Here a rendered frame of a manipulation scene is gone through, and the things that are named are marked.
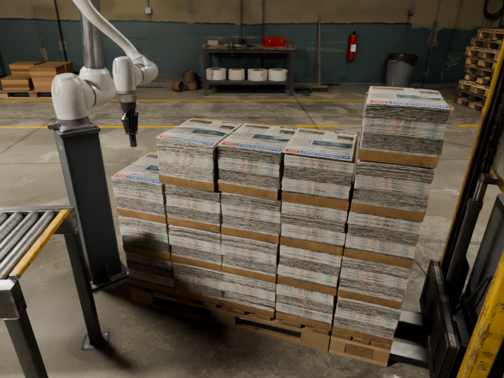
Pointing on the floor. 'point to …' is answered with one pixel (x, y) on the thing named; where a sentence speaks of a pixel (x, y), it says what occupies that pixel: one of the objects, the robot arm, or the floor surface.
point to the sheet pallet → (32, 78)
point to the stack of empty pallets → (481, 88)
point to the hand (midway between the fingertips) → (133, 139)
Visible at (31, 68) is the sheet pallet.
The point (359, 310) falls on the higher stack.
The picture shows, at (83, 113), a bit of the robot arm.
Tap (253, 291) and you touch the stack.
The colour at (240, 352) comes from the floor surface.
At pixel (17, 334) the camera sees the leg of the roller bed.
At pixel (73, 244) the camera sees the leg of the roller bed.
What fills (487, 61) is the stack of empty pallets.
